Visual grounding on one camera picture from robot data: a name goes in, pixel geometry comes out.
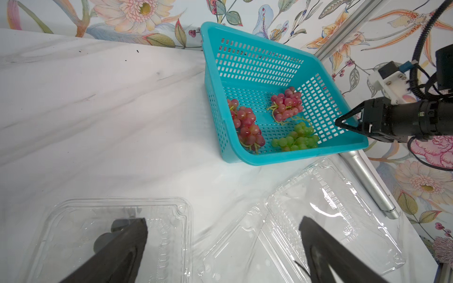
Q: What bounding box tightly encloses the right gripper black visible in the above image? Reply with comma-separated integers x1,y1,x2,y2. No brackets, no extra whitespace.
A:
335,97,453,143

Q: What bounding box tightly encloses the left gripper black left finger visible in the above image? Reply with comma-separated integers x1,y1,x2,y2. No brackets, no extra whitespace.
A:
62,218,148,283

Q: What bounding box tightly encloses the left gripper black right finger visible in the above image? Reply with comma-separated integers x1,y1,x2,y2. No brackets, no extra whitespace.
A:
298,216,386,283

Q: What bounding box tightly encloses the black grape bunch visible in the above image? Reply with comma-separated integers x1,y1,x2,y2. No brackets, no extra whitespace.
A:
93,219,131,253

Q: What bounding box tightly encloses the clear clamshell container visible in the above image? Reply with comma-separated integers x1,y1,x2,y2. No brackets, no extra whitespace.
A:
197,158,405,283
16,198,192,283

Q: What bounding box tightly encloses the red grape bunch back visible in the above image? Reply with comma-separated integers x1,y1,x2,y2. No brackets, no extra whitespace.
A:
267,87,304,124

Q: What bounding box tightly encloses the red grape bunch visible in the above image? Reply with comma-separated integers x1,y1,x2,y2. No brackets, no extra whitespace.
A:
227,99,266,154
267,87,304,124

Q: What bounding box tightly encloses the teal plastic mesh basket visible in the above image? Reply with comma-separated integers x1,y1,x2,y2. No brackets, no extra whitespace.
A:
201,22,368,166

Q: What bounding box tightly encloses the red grape bunch front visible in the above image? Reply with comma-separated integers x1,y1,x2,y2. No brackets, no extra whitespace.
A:
227,99,266,154

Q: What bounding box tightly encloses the green grape bunch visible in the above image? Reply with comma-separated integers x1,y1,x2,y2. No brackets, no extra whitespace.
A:
271,122,320,152

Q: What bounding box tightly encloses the right aluminium frame post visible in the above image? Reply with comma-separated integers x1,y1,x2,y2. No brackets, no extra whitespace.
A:
315,0,389,61

